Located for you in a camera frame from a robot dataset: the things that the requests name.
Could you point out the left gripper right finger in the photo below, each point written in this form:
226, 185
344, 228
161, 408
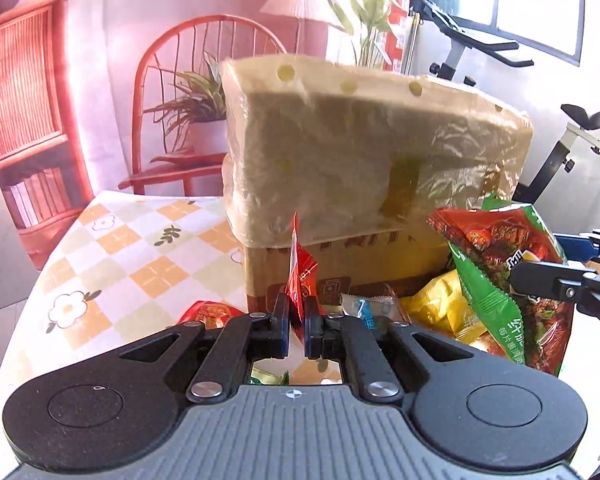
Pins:
346, 340

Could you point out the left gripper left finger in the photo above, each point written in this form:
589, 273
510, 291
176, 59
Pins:
243, 340

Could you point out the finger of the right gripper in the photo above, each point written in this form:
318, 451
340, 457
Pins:
584, 247
558, 282

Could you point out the clear blue cookie packet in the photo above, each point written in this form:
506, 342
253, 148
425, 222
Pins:
370, 308

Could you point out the red snack packet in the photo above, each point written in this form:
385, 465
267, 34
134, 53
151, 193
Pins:
301, 277

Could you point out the green red snack bag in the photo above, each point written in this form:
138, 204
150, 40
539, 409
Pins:
486, 244

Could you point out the orange foil snack wrapper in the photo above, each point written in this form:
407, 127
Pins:
210, 313

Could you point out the yellow snack packet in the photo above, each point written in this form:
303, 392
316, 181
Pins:
441, 306

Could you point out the checkered floral tablecloth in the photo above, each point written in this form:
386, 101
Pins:
131, 265

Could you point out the cardboard box with plastic liner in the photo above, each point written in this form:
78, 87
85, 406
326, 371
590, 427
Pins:
350, 162

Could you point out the printed room backdrop cloth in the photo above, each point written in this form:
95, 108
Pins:
79, 80

